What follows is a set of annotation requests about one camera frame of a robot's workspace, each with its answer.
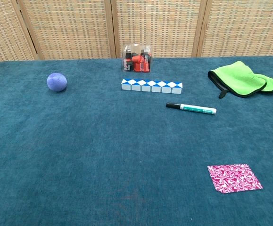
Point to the pink patterned card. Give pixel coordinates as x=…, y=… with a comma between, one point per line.
x=234, y=179

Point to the clear box of red-black parts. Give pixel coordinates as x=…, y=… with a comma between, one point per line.
x=137, y=60

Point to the green microfiber cloth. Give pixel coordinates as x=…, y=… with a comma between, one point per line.
x=240, y=78

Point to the white marker with black cap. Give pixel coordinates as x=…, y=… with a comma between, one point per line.
x=192, y=108

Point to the blue white snake puzzle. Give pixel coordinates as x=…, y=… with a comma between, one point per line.
x=151, y=87

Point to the purple ball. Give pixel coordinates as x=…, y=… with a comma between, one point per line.
x=56, y=82

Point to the woven wooden folding screen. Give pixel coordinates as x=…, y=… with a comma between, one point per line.
x=155, y=26

